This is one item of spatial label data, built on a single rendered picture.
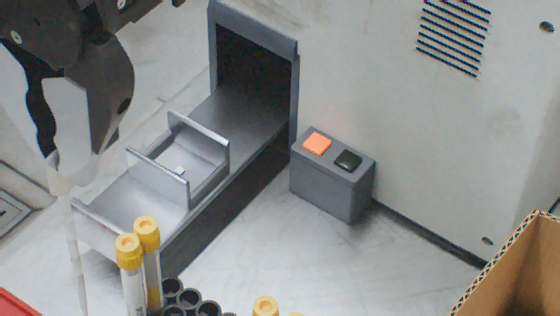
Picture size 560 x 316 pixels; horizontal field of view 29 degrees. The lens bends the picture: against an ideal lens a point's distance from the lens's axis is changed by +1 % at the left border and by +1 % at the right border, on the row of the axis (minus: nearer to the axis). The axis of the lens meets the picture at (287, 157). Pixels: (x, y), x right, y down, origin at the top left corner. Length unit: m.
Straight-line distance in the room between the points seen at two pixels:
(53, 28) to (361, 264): 0.43
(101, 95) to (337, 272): 0.39
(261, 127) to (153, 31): 1.47
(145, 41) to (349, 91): 1.52
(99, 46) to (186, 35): 1.86
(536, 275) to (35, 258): 0.36
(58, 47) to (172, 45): 1.83
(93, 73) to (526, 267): 0.36
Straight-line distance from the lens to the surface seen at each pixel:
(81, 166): 0.50
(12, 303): 0.80
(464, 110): 0.72
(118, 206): 0.79
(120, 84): 0.44
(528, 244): 0.69
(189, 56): 2.23
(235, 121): 0.84
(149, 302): 0.74
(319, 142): 0.81
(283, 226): 0.82
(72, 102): 0.46
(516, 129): 0.71
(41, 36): 0.44
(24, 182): 2.04
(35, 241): 0.83
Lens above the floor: 1.53
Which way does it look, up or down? 48 degrees down
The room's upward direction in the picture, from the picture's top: 2 degrees clockwise
